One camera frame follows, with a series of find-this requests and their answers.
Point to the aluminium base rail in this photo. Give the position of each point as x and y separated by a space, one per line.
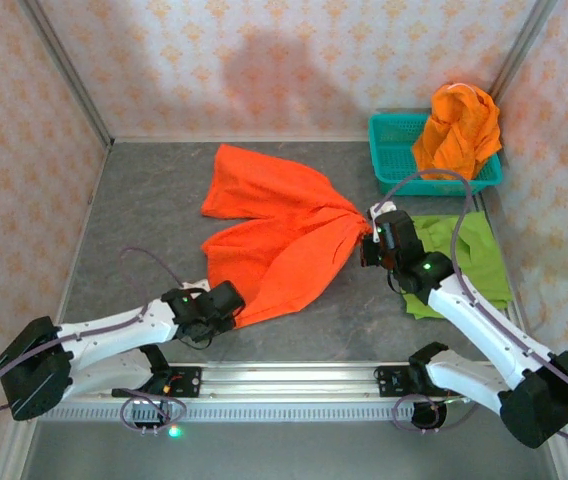
289 382

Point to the aluminium frame post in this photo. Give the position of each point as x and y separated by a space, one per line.
64 70
519 50

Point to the red-orange mesh shorts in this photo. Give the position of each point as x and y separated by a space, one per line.
274 235

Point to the orange shorts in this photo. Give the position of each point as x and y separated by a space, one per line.
459 135

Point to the teal plastic basket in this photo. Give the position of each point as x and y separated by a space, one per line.
394 150

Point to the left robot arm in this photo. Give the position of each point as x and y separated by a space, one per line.
114 325

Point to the lime green shorts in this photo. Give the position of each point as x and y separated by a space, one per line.
479 260

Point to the black round fitting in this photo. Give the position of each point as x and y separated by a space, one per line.
426 417

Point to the green indicator light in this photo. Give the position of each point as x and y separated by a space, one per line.
174 431

